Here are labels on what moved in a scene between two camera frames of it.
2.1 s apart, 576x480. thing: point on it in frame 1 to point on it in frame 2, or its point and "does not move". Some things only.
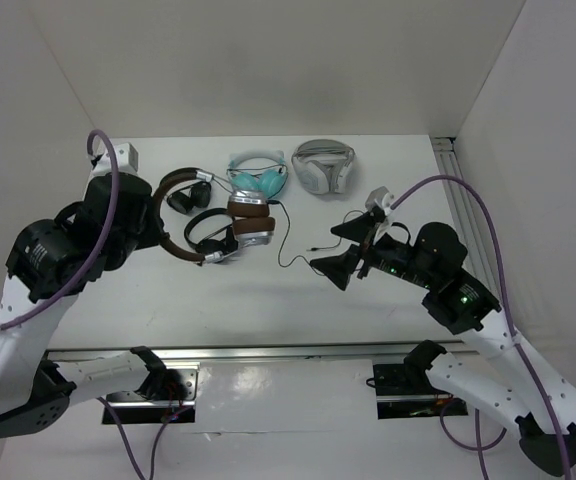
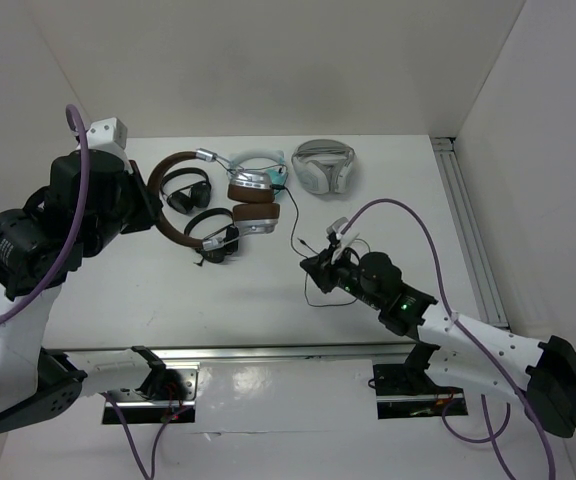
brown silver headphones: x=249 y=210 to x=259 y=215
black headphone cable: x=328 y=247 to x=311 y=250
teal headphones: x=271 y=182 does not move
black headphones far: x=198 y=197 does not move
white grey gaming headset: x=323 y=166 does not move
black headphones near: x=225 y=240 does not move
